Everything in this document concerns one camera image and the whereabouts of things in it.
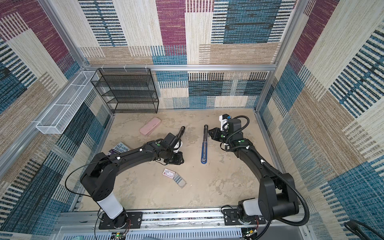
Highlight blue stapler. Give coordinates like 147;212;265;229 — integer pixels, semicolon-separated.
201;125;209;164

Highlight black stapler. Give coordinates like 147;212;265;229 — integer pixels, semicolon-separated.
174;126;185;145

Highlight red white staple box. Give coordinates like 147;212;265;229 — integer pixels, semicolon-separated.
163;169;176;179

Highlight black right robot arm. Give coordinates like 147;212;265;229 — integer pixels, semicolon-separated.
208;128;310;227

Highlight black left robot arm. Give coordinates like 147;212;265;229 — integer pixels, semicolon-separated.
80;138;184;229

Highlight pink pencil case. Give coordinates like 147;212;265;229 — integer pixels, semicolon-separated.
140;117;162;136

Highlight colourful paperback book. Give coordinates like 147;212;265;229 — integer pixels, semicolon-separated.
106;142;131;156

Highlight black mesh shelf rack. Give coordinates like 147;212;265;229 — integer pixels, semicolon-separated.
91;68;159;114

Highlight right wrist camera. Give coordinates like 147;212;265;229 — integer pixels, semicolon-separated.
219;114;242;134

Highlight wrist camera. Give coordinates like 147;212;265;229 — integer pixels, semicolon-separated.
162;133;182;153
219;114;242;134

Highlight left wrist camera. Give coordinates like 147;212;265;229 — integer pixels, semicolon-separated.
162;133;182;153

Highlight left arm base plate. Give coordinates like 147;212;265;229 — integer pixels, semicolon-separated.
98;212;143;230

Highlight black corrugated cable conduit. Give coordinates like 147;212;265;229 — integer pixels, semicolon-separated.
223;115;310;240

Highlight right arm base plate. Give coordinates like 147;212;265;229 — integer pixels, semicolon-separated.
221;207;267;226

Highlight aluminium front rail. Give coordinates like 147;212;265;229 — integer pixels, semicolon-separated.
50;207;316;240

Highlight white wire mesh basket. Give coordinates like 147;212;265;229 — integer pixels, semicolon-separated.
36;71;95;135

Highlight black cable bottom right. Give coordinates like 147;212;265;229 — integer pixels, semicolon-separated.
343;219;384;240

